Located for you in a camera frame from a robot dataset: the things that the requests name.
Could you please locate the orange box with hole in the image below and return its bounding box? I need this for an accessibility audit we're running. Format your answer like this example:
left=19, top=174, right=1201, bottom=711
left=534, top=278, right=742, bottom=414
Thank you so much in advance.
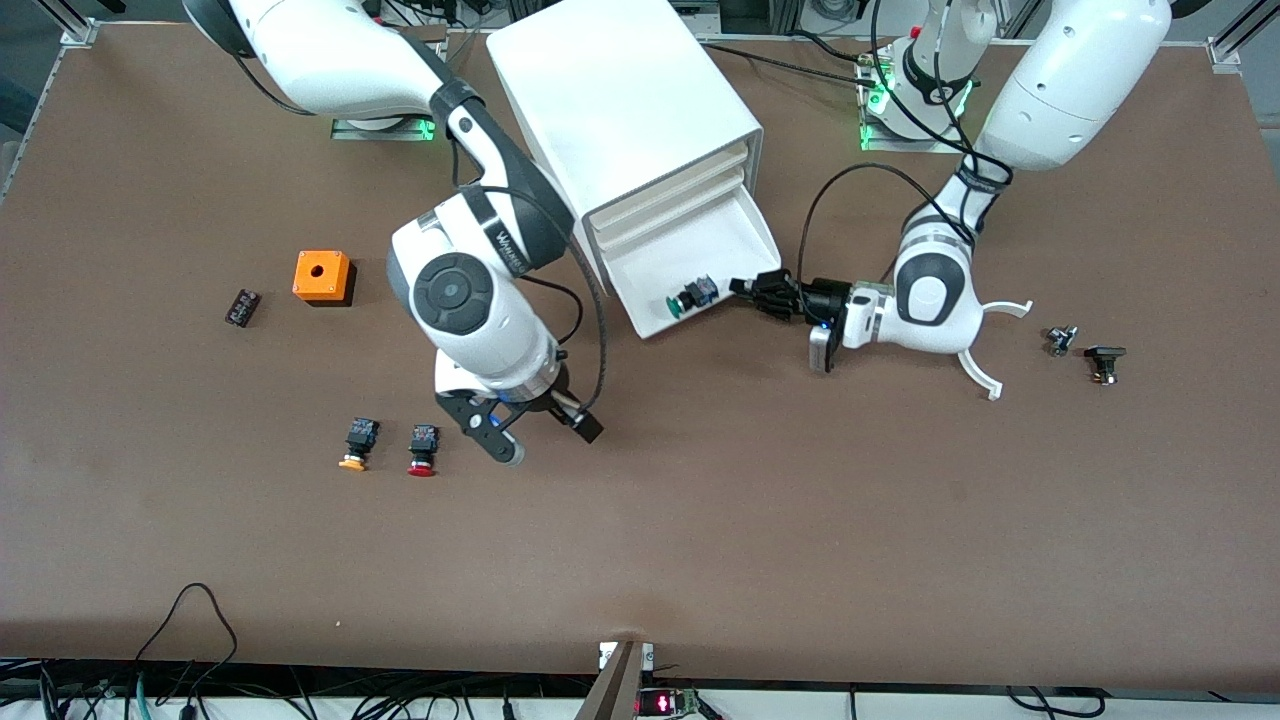
left=292, top=250, right=357, bottom=308

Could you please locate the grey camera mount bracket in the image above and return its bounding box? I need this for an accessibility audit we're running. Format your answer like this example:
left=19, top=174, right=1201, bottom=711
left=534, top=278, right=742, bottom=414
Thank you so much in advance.
left=575, top=640, right=656, bottom=720

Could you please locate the green push button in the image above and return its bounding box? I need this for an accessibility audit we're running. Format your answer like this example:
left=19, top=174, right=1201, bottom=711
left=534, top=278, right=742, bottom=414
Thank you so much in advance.
left=667, top=275, right=719, bottom=319

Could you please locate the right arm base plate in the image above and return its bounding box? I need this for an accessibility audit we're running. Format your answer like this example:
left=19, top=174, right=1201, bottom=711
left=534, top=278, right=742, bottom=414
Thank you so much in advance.
left=330, top=115, right=436, bottom=141

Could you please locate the thin black looped cable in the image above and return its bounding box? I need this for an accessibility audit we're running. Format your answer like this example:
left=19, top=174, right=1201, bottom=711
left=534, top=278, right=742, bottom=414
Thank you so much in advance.
left=135, top=583, right=239, bottom=691

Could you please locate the red push button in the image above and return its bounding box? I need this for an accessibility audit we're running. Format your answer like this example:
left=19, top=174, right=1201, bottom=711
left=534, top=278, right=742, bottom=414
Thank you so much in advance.
left=407, top=424, right=442, bottom=478

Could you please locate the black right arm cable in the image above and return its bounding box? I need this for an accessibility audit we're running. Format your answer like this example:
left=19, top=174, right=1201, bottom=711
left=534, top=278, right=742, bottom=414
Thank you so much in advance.
left=450, top=130, right=611, bottom=411

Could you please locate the small device with red display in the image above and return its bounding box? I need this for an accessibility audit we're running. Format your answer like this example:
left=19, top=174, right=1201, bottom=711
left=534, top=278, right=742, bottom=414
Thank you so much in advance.
left=637, top=688, right=701, bottom=719

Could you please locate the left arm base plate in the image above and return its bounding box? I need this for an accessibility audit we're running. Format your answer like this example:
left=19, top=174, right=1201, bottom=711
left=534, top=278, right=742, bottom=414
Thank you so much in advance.
left=858, top=60, right=966, bottom=154

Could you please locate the aluminium frame profile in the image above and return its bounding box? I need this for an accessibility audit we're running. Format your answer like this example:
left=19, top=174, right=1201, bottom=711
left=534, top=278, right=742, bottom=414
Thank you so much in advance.
left=40, top=0, right=101, bottom=46
left=1205, top=0, right=1280, bottom=66

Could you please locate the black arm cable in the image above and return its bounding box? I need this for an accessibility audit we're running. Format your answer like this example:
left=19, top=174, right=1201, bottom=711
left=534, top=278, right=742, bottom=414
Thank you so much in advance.
left=450, top=130, right=611, bottom=411
left=797, top=160, right=976, bottom=291

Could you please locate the white curved plastic part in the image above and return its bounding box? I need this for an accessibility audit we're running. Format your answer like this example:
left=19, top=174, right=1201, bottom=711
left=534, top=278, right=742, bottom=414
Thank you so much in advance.
left=955, top=300, right=1034, bottom=401

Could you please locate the black cable behind cabinet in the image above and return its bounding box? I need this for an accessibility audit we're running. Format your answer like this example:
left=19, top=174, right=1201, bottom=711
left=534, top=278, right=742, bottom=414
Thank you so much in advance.
left=708, top=44, right=879, bottom=87

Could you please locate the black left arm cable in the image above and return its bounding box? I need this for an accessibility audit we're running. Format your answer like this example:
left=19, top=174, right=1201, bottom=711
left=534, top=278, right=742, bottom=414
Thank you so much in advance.
left=797, top=160, right=976, bottom=291

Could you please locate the orange push button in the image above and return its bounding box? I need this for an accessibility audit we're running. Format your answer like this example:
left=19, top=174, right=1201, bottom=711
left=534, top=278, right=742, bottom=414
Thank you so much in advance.
left=338, top=418, right=381, bottom=471

